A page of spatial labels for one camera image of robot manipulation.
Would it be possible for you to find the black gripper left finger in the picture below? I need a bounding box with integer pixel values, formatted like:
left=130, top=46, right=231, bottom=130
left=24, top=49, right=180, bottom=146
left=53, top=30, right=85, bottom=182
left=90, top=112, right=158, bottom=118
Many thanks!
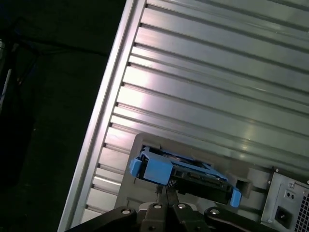
left=70, top=185, right=169, bottom=232

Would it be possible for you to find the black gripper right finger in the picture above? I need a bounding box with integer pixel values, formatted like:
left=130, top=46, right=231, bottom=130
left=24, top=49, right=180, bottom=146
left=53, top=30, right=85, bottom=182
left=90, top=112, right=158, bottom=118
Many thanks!
left=166, top=186, right=273, bottom=232

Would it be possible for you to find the hard disk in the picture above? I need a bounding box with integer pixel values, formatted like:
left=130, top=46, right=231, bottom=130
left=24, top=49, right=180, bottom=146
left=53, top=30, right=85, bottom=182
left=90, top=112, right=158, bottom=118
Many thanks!
left=129, top=145, right=243, bottom=208

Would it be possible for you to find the grey parts rack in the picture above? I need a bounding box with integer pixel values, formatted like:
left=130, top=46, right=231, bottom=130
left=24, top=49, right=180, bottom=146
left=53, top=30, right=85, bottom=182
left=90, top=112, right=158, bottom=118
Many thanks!
left=115, top=132, right=275, bottom=218

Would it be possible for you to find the black PC case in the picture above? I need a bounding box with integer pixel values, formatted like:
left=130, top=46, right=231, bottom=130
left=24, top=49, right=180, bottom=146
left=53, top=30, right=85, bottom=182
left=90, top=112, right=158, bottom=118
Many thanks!
left=260, top=166, right=309, bottom=232

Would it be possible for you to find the grey power supply unit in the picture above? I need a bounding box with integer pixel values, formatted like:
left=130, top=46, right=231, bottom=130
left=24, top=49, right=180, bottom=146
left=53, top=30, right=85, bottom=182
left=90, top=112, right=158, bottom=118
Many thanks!
left=265, top=173, right=309, bottom=232

